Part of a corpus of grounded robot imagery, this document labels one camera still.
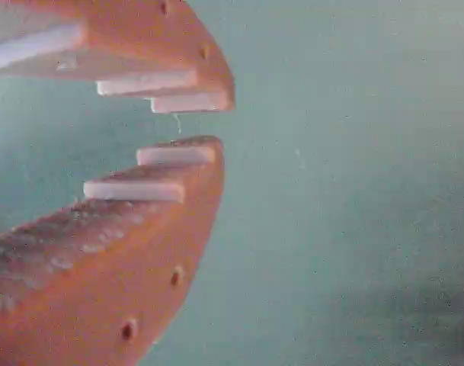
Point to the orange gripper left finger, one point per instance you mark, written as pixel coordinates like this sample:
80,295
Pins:
102,274

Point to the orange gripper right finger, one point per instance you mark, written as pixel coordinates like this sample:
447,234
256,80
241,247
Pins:
140,42

